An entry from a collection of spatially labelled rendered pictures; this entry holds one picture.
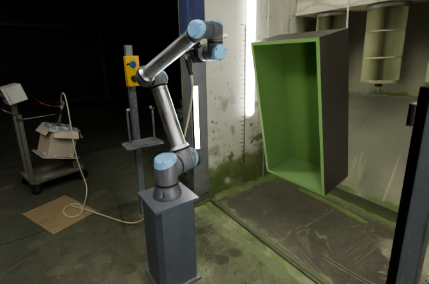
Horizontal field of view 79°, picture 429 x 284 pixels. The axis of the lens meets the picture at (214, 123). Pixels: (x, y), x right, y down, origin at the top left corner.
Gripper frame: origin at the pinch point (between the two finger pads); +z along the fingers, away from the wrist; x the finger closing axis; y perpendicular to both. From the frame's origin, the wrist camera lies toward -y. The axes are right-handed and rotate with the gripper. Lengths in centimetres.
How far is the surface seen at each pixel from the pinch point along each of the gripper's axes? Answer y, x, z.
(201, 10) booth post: -25, 56, 51
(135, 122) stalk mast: 58, -24, 74
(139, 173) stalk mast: 107, -35, 74
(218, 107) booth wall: 67, 54, 49
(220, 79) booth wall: 40, 63, 50
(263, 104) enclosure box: 61, 66, -2
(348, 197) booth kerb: 175, 125, -49
